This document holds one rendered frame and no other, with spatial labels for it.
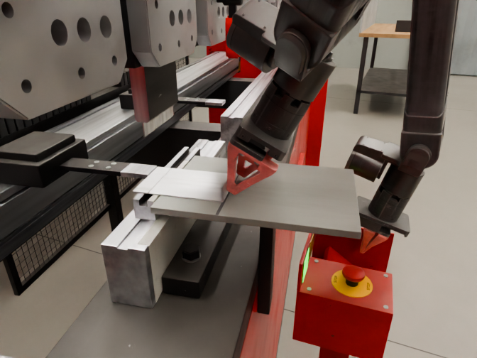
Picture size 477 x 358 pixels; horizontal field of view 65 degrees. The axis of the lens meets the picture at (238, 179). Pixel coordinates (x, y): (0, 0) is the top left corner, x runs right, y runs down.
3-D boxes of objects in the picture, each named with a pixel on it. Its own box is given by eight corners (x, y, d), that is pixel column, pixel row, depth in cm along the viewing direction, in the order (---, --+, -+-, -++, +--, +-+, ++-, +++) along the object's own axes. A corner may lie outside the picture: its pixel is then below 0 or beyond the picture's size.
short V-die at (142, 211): (155, 220, 51) (152, 201, 49) (135, 218, 51) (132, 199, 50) (200, 163, 68) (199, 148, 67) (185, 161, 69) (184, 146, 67)
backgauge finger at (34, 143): (135, 199, 53) (131, 167, 51) (-18, 182, 58) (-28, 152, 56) (168, 166, 63) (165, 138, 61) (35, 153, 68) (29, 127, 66)
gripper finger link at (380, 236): (340, 232, 79) (358, 197, 74) (373, 246, 78) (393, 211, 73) (337, 251, 74) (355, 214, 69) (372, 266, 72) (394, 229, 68)
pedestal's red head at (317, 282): (381, 364, 66) (400, 285, 58) (292, 339, 71) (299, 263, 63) (382, 289, 83) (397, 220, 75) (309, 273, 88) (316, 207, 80)
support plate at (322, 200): (360, 239, 43) (361, 232, 43) (150, 213, 48) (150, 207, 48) (353, 175, 59) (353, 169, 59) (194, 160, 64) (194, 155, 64)
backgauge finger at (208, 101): (217, 115, 91) (217, 94, 89) (120, 109, 96) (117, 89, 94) (229, 103, 101) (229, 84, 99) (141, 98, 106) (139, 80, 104)
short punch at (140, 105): (151, 138, 48) (143, 62, 44) (137, 136, 49) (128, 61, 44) (179, 116, 57) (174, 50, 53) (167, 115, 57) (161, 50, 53)
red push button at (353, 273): (362, 295, 65) (365, 280, 63) (338, 290, 66) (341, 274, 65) (363, 280, 68) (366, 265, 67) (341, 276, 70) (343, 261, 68)
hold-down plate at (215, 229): (199, 300, 50) (198, 283, 49) (162, 293, 51) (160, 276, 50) (245, 196, 77) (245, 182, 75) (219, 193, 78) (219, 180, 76)
